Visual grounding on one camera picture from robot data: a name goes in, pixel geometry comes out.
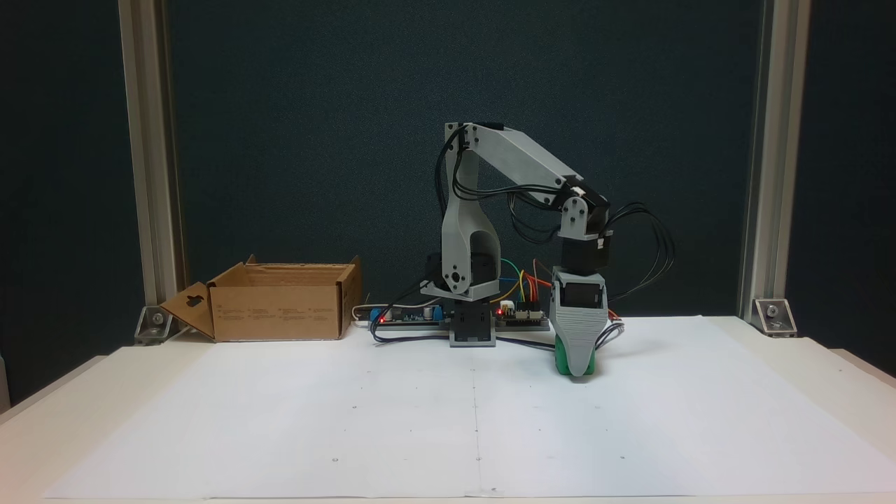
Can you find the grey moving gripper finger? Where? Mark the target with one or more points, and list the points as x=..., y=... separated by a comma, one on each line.
x=577, y=336

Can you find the green dice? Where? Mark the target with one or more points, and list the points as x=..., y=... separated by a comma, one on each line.
x=561, y=358

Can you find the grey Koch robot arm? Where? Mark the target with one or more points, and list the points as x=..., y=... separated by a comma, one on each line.
x=521, y=157

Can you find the circuit board with white connector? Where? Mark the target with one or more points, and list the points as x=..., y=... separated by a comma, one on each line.
x=525, y=318

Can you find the blue circuit board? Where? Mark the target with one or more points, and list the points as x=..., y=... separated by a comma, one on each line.
x=402, y=316

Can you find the brown cardboard box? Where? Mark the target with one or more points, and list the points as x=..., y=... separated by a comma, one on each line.
x=280, y=315

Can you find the metal corner bracket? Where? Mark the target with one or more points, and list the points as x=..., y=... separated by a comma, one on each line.
x=155, y=323
x=773, y=315

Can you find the aluminium frame post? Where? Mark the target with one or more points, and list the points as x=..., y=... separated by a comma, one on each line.
x=777, y=140
x=143, y=140

